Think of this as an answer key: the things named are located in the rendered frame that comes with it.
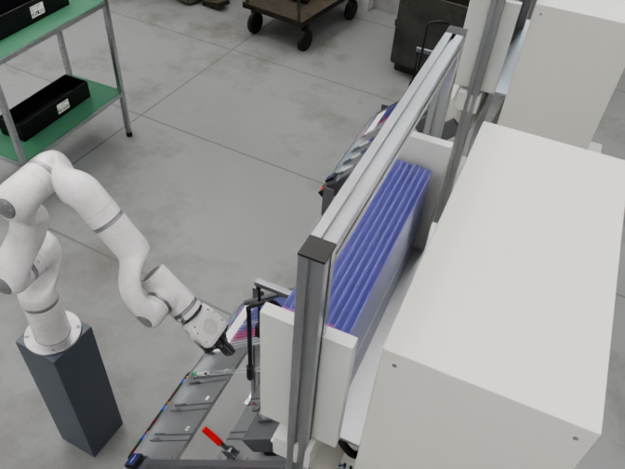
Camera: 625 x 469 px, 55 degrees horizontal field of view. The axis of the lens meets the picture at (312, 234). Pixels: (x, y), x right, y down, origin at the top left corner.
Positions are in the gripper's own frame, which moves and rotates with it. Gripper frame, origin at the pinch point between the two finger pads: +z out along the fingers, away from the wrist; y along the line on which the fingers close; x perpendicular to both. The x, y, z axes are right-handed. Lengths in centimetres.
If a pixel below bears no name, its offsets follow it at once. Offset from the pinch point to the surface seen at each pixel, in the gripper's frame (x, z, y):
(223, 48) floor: 233, -62, 310
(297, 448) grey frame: -56, 0, -32
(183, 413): 21.3, 9.3, -15.0
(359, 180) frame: -91, -37, -9
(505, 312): -98, -5, -9
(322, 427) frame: -63, -3, -29
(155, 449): 22.1, 8.9, -28.0
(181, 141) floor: 192, -34, 181
